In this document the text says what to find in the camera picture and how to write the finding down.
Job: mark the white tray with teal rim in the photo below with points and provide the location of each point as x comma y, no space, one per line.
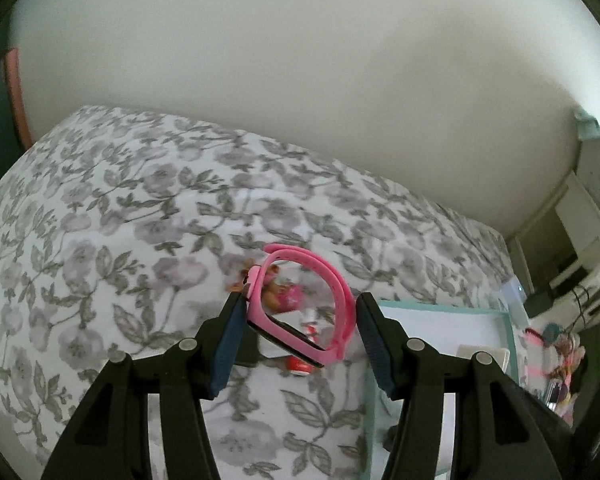
440,330

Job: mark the black box on floor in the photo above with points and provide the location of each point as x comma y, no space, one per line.
540,303

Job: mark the grey floral bed blanket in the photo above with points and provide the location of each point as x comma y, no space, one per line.
130,235

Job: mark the small black box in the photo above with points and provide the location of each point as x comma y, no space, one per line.
250,351

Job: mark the white plastic device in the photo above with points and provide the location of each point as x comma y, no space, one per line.
514,295

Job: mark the pink bed post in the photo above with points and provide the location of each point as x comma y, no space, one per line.
16,100

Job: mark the red and white small toy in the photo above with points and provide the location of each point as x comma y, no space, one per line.
300,366

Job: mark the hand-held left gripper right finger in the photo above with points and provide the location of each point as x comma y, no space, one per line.
377,350

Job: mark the small pink doll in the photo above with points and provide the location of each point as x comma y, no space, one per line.
282,296

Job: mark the pile of colourful toys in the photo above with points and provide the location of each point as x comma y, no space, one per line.
560,355

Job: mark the pink wrist watch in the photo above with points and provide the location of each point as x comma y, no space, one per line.
340,300

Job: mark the white desk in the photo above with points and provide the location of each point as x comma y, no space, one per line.
587,220

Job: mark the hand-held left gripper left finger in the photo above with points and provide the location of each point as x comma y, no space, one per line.
227,355

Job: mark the small brown-haired doll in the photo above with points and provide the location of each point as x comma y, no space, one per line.
240,280

